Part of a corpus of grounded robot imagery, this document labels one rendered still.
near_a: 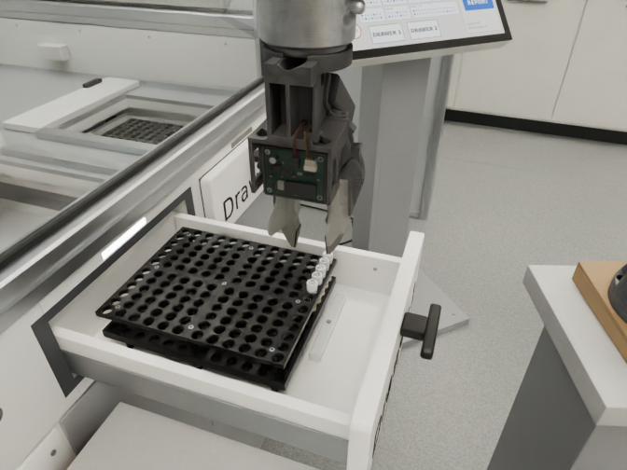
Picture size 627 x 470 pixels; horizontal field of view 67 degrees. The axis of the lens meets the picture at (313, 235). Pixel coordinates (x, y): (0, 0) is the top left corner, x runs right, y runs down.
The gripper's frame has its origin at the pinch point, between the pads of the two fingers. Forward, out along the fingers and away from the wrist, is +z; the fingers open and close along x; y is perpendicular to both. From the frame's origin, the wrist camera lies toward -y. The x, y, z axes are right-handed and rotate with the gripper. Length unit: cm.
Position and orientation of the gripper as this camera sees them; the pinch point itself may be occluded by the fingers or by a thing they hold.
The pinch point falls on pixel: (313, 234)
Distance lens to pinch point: 50.4
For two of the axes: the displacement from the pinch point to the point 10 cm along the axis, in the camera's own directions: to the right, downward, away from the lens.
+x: 9.6, 1.7, -2.3
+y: -2.8, 5.6, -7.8
